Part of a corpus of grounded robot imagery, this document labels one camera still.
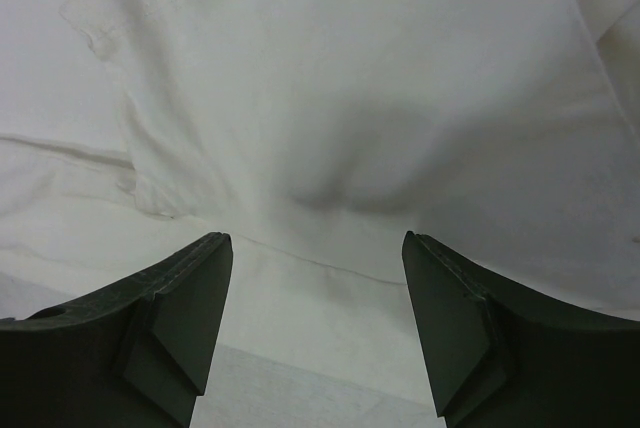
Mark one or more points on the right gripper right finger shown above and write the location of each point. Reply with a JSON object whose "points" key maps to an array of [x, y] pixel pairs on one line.
{"points": [[500, 354]]}

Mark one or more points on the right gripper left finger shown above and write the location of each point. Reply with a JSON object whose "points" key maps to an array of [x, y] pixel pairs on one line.
{"points": [[135, 353]]}

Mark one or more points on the cream white t shirt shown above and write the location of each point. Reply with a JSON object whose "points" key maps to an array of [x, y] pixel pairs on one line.
{"points": [[317, 133]]}

